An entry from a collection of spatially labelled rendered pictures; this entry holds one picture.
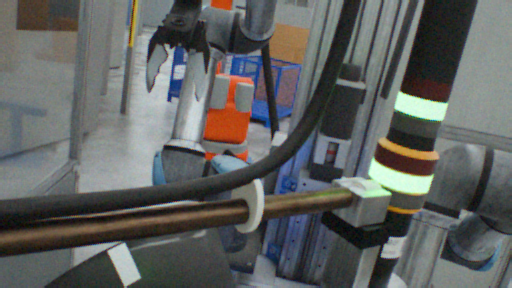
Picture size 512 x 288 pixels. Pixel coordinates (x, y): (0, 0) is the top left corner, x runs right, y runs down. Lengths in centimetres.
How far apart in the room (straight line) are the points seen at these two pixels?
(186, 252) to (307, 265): 96
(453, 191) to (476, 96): 162
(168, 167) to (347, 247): 85
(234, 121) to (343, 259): 399
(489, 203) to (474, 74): 160
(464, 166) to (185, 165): 67
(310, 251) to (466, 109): 131
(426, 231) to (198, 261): 47
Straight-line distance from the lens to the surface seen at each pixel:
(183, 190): 21
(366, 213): 29
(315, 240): 132
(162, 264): 40
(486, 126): 244
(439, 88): 31
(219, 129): 430
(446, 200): 78
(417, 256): 80
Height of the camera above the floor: 165
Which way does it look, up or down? 16 degrees down
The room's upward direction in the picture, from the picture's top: 11 degrees clockwise
